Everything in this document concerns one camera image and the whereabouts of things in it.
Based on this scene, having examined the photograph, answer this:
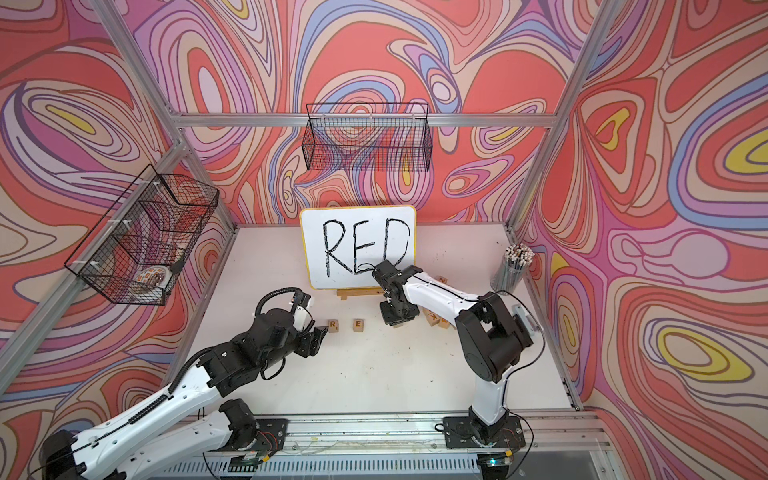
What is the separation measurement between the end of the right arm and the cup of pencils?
333 mm

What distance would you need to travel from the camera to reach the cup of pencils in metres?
0.88

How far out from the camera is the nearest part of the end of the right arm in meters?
0.67
